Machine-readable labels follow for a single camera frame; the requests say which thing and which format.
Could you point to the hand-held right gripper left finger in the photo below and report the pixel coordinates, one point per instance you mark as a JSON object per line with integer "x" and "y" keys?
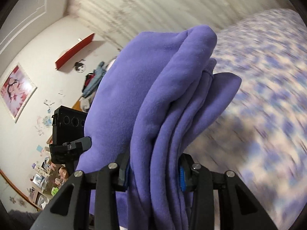
{"x": 121, "y": 172}

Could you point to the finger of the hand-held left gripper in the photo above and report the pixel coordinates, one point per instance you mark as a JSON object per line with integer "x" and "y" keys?
{"x": 81, "y": 143}

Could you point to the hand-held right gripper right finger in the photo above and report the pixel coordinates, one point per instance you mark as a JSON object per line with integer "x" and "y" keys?
{"x": 182, "y": 177}

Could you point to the purple zip hoodie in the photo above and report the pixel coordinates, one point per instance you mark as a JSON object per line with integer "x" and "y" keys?
{"x": 148, "y": 100}

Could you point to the person's left forearm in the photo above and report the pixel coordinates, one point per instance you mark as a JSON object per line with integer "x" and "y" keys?
{"x": 21, "y": 220}

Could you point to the person's left hand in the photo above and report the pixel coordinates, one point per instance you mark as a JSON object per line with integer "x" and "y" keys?
{"x": 63, "y": 173}

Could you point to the orange wooden headboard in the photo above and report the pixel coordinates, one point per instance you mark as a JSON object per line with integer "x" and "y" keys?
{"x": 78, "y": 106}

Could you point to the blue denim garment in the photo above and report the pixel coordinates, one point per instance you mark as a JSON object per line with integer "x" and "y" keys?
{"x": 94, "y": 81}

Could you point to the dark red garment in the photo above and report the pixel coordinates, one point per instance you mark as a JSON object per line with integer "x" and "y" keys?
{"x": 89, "y": 77}

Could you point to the cluttered side table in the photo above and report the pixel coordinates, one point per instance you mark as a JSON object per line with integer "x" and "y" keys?
{"x": 39, "y": 179}

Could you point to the purple cat print blanket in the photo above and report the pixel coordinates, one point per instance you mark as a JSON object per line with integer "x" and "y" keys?
{"x": 263, "y": 100}

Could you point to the white patterned curtain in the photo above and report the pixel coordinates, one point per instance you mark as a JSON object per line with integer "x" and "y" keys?
{"x": 168, "y": 4}

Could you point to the blue flower wall stickers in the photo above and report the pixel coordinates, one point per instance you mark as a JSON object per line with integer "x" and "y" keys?
{"x": 45, "y": 119}

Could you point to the pink wall poster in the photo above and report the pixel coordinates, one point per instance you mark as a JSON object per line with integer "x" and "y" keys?
{"x": 16, "y": 91}

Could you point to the doll face wall sticker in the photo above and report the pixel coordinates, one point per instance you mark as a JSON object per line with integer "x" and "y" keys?
{"x": 79, "y": 67}

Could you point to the red wall shelf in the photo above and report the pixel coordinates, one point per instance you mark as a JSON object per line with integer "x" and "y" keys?
{"x": 72, "y": 52}

